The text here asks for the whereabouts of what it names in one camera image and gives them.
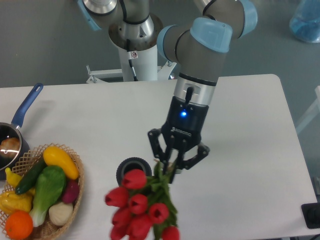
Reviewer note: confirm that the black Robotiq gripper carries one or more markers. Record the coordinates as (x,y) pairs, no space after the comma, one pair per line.
(184,123)

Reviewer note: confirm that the orange fruit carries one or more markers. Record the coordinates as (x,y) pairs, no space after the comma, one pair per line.
(19,225)

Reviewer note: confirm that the brown bread in pan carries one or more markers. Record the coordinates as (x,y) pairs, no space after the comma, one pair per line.
(9,148)

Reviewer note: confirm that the green bok choy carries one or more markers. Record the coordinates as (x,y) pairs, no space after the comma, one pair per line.
(48,188)

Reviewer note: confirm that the white garlic bulb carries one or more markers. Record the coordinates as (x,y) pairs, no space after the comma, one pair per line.
(60,213)

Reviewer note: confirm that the yellow banana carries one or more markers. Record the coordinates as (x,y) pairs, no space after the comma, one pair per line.
(12,180)

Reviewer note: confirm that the red tulip bouquet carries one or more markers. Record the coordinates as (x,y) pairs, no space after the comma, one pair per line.
(143,202)

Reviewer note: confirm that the white frame at right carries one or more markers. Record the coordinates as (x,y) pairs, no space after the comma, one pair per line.
(312,111)

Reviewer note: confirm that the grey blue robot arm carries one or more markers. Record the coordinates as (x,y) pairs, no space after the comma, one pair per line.
(199,48)

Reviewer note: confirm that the yellow squash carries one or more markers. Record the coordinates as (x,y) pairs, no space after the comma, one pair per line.
(55,156)

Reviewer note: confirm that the green cucumber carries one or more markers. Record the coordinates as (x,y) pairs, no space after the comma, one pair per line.
(29,179)

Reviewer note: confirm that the blue handled saucepan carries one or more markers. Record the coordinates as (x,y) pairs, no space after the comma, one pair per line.
(12,130)

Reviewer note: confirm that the purple red onion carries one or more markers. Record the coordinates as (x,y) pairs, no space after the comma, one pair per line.
(71,192)

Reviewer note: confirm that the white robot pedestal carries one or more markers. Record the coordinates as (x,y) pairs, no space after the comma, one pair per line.
(138,53)

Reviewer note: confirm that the black device at edge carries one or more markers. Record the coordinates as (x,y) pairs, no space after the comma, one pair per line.
(311,214)

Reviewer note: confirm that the woven wicker basket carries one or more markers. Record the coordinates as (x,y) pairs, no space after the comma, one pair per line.
(47,231)

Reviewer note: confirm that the yellow orange gourd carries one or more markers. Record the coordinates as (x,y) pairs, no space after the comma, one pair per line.
(10,202)

